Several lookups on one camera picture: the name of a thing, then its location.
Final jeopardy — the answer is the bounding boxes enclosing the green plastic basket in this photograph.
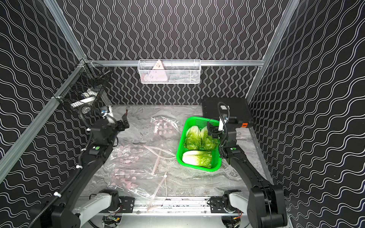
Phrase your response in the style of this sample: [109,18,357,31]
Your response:
[176,116,222,172]

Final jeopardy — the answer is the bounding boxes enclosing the zip-top bag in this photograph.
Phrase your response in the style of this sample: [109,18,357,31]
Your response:
[108,169,168,211]

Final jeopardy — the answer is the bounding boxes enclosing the bagged chinese cabbage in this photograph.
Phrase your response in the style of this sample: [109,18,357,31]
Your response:
[108,144,175,176]
[151,116,181,139]

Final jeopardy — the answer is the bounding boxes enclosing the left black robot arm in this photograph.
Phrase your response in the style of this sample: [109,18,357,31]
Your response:
[28,104,130,228]

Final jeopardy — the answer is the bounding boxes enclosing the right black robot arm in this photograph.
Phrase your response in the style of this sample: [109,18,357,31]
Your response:
[202,97,288,228]

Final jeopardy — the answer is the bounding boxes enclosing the black tool case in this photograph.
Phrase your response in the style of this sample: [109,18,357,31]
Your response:
[202,97,254,128]

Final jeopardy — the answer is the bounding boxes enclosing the white items in black basket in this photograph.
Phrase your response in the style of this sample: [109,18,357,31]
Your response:
[69,88,98,111]

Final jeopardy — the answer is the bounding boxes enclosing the pink triangle card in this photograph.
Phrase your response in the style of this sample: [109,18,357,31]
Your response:
[144,60,168,83]

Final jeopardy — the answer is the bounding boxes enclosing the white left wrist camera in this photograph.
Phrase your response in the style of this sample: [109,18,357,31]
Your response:
[100,105,113,118]

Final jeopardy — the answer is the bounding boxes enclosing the black wire wall basket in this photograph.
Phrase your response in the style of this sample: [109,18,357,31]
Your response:
[53,62,112,110]

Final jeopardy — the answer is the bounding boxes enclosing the white wire wall basket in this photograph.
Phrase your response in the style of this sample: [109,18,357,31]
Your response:
[137,59,202,84]

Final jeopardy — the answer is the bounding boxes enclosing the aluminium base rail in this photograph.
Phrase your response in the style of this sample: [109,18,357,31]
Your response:
[61,195,286,216]

